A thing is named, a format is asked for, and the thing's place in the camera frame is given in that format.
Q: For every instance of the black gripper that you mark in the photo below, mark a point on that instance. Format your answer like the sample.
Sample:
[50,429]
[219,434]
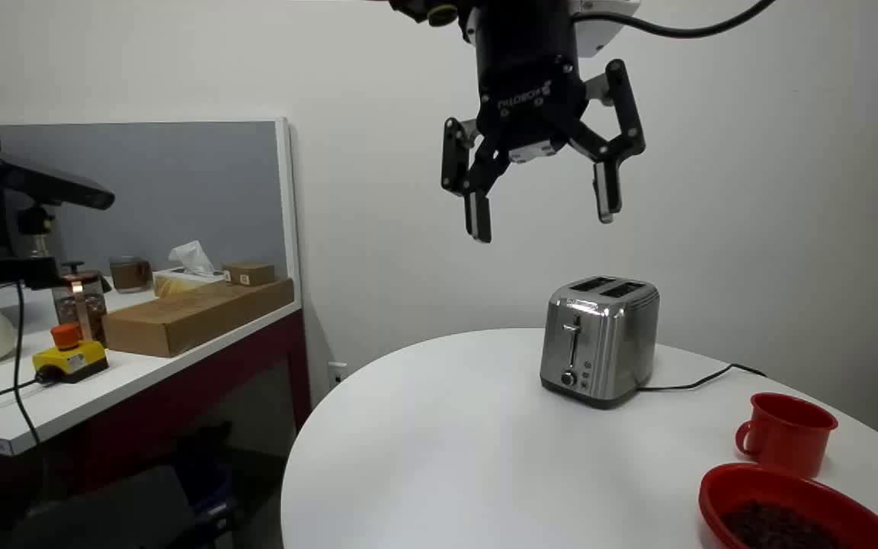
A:
[526,61]

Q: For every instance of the stainless steel toaster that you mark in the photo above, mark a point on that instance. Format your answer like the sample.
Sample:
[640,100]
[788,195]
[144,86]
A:
[596,339]

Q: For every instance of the small brown box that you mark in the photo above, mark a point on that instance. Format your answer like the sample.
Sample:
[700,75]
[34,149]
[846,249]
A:
[134,275]
[251,272]

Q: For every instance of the grey partition board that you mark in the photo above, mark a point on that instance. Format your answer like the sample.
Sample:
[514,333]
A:
[197,188]

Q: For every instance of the red plastic cup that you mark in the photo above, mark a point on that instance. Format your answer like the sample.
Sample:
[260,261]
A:
[784,432]

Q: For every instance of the tissue box with tissue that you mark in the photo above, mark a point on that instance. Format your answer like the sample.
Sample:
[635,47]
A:
[190,272]

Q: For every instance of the red plastic bowl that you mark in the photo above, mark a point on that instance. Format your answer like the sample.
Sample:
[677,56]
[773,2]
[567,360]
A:
[732,492]

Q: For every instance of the flat brown cardboard box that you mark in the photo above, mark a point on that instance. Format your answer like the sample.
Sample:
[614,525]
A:
[190,316]

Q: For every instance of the dark coffee beans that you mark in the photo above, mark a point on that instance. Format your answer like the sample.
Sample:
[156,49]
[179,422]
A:
[780,529]

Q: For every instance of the white side desk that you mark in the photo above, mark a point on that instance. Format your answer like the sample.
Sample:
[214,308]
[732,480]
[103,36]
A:
[104,392]

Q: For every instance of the yellow emergency stop button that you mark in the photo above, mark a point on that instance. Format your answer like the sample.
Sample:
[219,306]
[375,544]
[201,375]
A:
[70,353]

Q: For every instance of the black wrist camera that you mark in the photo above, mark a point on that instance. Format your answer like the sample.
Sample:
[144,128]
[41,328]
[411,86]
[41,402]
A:
[431,10]

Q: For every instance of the white wall outlet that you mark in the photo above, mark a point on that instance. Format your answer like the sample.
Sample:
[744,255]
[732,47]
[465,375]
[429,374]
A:
[341,369]

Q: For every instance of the black camera on stand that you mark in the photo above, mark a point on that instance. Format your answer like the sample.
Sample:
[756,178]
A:
[37,183]

